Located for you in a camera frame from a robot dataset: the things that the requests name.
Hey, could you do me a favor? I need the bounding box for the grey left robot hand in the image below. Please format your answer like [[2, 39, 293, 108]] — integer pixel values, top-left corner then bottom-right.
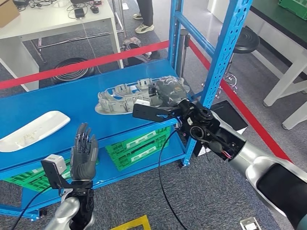
[[70, 123, 99, 181]]

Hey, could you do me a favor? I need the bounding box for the silver plastic wheel cover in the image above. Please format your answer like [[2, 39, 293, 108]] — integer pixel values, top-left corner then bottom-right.
[[95, 76, 191, 115]]

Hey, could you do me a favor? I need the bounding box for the blue metal shelf rack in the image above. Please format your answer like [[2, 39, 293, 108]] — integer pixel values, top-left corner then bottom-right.
[[0, 0, 253, 221]]

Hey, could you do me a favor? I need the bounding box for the white workbench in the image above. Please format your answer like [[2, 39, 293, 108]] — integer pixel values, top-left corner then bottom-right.
[[207, 0, 307, 131]]

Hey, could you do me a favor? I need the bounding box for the white plastic panel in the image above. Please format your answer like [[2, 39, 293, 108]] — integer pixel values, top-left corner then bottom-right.
[[0, 110, 71, 153]]

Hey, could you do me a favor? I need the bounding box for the black round stool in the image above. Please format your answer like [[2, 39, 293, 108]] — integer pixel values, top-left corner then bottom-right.
[[51, 57, 95, 85], [201, 27, 260, 100]]

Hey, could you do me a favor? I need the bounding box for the yellow floor tape square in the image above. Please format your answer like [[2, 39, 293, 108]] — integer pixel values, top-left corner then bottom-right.
[[110, 215, 152, 230]]

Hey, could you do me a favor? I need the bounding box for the red barrier belt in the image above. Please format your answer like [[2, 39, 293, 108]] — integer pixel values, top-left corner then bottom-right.
[[188, 39, 293, 163], [0, 40, 169, 91]]

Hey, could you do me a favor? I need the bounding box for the grey patterned bag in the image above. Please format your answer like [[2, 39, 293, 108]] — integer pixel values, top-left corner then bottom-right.
[[120, 36, 153, 63]]

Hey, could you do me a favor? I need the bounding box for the white desk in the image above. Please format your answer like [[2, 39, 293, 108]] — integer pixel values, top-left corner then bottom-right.
[[0, 0, 124, 92]]

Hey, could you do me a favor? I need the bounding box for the person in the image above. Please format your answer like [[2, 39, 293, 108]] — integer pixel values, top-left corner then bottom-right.
[[132, 0, 154, 35]]

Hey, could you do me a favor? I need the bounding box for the brown cardboard box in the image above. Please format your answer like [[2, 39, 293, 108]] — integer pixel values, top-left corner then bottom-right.
[[0, 0, 20, 29]]

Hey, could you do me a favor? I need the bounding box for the small grey device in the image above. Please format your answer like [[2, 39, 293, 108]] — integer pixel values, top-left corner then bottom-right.
[[240, 217, 262, 230]]

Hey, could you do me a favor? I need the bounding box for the dark green bench mat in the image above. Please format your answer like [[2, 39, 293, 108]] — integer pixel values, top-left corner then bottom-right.
[[250, 0, 307, 48]]

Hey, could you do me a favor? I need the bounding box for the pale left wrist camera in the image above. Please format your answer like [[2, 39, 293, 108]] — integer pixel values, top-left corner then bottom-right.
[[45, 154, 67, 175]]

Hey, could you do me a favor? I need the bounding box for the black left camera bracket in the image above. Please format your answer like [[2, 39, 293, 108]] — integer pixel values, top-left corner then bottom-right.
[[41, 160, 73, 190]]

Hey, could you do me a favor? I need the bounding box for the black camera bracket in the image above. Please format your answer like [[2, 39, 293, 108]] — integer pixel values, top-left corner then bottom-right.
[[132, 101, 187, 124], [41, 160, 73, 190]]

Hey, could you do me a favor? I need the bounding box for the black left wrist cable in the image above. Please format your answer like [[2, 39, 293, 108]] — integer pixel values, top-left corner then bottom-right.
[[11, 187, 51, 230]]

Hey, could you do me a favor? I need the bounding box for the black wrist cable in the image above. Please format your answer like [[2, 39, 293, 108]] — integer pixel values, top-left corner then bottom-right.
[[11, 187, 51, 230], [159, 128, 183, 230]]

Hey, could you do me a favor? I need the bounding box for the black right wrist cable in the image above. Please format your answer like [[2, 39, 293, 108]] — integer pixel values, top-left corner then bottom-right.
[[159, 128, 183, 230]]

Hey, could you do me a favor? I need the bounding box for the black right camera bracket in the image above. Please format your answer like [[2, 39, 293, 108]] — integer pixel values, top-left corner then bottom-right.
[[132, 101, 187, 124]]

